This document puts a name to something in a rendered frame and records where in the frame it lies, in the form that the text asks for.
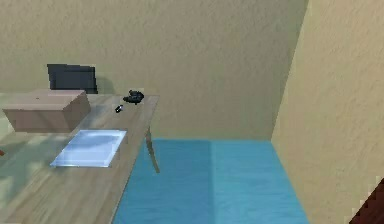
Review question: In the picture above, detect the light wooden table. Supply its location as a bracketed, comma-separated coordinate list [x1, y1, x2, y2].
[0, 92, 161, 224]

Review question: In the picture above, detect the dark brown wooden furniture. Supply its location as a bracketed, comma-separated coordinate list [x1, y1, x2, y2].
[348, 176, 384, 224]

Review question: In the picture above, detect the brown cardboard box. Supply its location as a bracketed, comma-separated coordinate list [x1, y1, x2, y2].
[2, 88, 92, 134]

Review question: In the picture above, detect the black lumpy object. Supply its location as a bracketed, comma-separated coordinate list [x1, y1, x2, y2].
[122, 89, 145, 106]

